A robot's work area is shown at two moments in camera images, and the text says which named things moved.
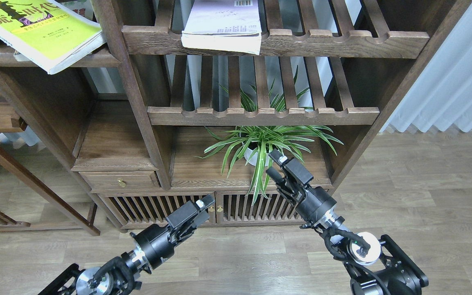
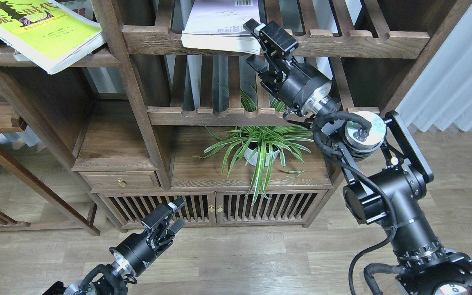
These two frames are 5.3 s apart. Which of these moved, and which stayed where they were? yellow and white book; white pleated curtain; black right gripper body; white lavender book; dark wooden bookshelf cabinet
Moved: black right gripper body
Stayed: white lavender book; yellow and white book; white pleated curtain; dark wooden bookshelf cabinet
